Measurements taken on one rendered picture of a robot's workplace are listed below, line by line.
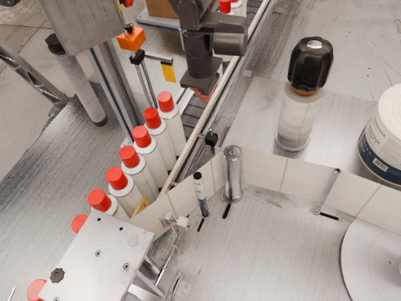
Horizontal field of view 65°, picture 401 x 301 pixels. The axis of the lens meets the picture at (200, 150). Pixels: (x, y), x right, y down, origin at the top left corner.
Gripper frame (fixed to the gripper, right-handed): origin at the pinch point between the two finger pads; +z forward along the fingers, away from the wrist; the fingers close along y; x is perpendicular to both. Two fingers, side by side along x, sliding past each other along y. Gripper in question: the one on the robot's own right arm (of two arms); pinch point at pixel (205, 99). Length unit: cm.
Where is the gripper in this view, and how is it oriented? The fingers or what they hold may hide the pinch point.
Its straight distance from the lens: 77.2
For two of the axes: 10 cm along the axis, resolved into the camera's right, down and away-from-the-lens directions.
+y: 3.9, -7.8, 5.0
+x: -9.2, -2.6, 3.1
